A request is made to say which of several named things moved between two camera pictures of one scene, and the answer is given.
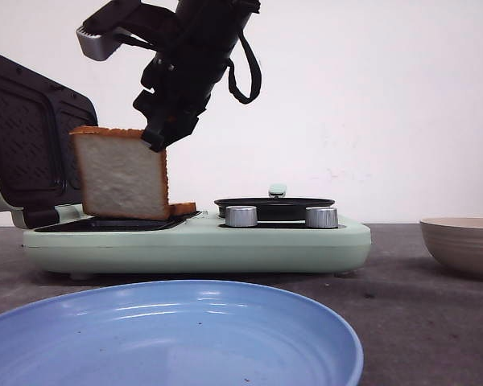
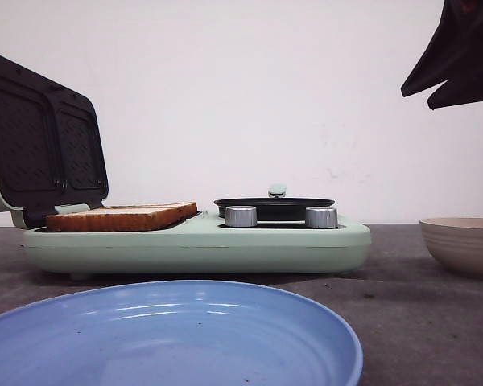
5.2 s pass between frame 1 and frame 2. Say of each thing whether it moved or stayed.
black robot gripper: moved
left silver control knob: stayed
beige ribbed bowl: stayed
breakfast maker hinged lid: stayed
